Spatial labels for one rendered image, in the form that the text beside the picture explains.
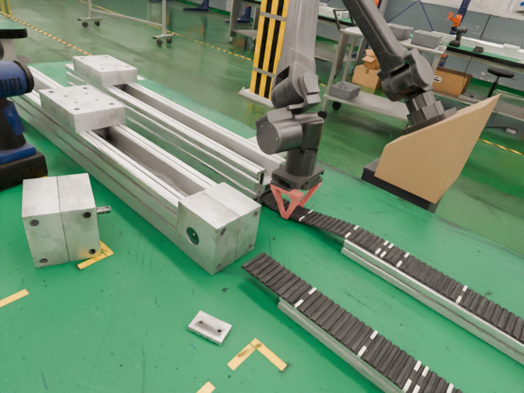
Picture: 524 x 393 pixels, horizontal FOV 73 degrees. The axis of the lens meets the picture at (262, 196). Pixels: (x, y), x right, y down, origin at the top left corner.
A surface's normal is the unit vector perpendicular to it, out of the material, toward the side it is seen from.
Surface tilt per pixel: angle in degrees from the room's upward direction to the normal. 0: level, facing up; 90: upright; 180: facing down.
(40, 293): 0
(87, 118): 90
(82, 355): 0
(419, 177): 90
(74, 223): 90
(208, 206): 0
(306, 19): 45
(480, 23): 90
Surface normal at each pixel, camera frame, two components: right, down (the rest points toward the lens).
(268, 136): -0.75, 0.25
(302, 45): 0.55, -0.36
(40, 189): 0.15, -0.83
